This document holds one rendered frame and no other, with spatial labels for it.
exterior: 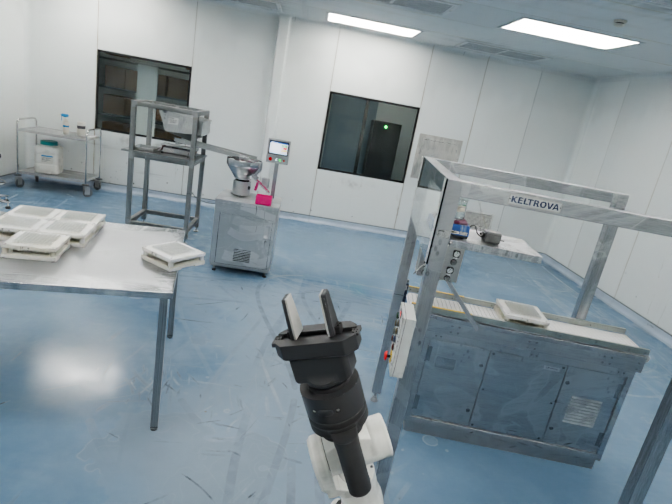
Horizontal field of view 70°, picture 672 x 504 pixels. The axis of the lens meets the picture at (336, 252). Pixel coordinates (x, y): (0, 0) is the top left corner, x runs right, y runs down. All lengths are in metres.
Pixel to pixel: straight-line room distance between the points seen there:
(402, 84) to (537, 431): 5.57
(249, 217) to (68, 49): 4.34
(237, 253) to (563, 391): 3.21
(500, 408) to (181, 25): 6.50
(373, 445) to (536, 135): 7.73
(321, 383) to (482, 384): 2.42
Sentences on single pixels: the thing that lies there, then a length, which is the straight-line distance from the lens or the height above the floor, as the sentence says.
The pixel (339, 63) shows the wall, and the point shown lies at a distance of 7.55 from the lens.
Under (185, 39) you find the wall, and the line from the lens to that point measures 7.77.
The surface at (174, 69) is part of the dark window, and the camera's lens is 7.79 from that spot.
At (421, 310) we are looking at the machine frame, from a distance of 2.00.
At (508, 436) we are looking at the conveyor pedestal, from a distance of 3.28.
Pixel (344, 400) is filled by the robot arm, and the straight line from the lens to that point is 0.69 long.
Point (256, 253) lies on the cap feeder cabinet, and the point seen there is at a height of 0.26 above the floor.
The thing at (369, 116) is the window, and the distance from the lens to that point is 7.58.
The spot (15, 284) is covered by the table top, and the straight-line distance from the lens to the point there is 2.59.
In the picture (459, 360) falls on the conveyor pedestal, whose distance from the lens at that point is 2.96.
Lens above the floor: 1.81
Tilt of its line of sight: 17 degrees down
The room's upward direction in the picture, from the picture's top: 10 degrees clockwise
